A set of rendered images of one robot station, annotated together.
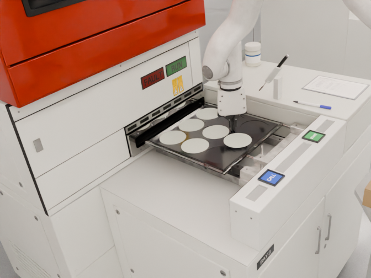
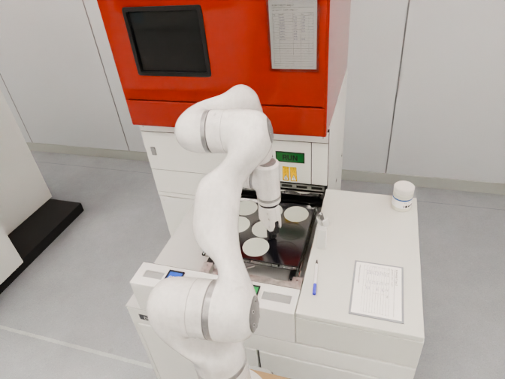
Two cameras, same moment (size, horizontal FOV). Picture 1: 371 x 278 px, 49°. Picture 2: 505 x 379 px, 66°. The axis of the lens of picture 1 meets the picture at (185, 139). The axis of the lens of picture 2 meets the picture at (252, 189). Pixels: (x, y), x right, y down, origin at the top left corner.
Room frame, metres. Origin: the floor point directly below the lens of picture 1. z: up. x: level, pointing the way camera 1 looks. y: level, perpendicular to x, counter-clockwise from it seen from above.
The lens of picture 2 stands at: (0.81, -1.15, 1.91)
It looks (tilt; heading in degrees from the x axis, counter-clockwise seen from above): 36 degrees down; 66
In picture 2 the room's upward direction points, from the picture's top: 6 degrees counter-clockwise
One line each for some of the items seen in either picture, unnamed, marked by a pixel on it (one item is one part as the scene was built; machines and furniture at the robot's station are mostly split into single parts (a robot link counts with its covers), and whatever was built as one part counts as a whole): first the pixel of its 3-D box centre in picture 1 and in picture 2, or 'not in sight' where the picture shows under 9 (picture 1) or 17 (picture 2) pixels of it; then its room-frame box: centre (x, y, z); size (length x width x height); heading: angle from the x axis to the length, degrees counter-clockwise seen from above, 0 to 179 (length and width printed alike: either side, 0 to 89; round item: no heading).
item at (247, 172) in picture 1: (253, 175); (205, 272); (1.02, -0.20, 0.89); 0.08 x 0.03 x 0.03; 46
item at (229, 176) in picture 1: (207, 167); not in sight; (1.17, -0.07, 0.84); 0.50 x 0.02 x 0.03; 46
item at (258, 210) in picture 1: (293, 174); (214, 299); (1.00, -0.32, 0.89); 0.55 x 0.09 x 0.14; 136
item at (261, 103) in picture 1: (288, 99); (363, 262); (1.51, -0.45, 0.89); 0.62 x 0.35 x 0.14; 46
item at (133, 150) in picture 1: (169, 121); (273, 196); (1.44, 0.05, 0.89); 0.44 x 0.02 x 0.10; 136
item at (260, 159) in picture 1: (266, 162); not in sight; (1.07, -0.25, 0.89); 0.08 x 0.03 x 0.03; 46
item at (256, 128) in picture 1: (213, 132); (263, 228); (1.30, -0.11, 0.90); 0.34 x 0.34 x 0.01; 46
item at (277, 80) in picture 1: (273, 81); (322, 228); (1.40, -0.36, 1.03); 0.06 x 0.04 x 0.13; 46
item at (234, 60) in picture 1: (228, 59); (266, 177); (1.30, -0.18, 1.18); 0.09 x 0.08 x 0.13; 132
